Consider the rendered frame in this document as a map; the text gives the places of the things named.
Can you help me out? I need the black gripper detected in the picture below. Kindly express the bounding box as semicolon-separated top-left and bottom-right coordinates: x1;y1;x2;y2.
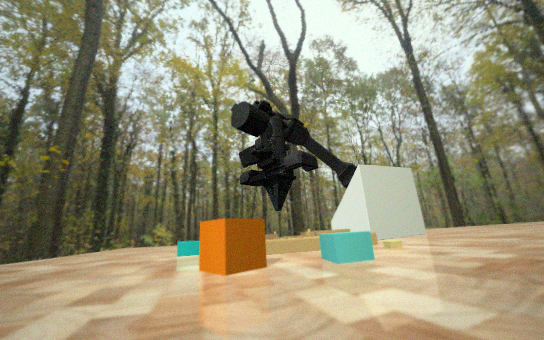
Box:
240;136;318;211

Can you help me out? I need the teal square block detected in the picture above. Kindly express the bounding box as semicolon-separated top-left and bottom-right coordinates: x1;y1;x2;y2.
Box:
319;231;375;264

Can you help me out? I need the cyan cube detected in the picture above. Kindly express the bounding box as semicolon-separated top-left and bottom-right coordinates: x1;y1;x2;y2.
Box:
177;241;199;257

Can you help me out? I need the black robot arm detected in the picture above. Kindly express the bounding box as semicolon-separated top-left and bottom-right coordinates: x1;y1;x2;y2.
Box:
230;101;358;189

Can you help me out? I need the orange-brown block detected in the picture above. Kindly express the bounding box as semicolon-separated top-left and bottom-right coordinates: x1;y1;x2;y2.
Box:
199;219;267;276

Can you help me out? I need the yellow cube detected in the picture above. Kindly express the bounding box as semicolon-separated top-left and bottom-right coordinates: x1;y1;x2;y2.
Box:
383;240;403;248

